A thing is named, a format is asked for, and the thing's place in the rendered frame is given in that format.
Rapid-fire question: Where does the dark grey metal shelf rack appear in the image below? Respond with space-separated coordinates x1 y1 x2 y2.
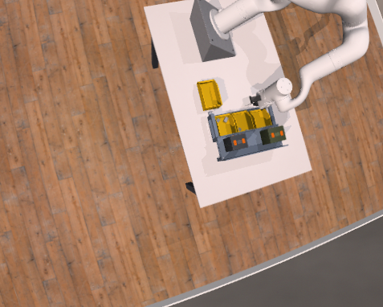
207 106 288 162

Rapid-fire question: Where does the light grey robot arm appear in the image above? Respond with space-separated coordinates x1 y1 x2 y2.
210 0 369 113

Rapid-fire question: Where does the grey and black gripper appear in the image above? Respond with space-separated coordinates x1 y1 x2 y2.
253 89 273 110

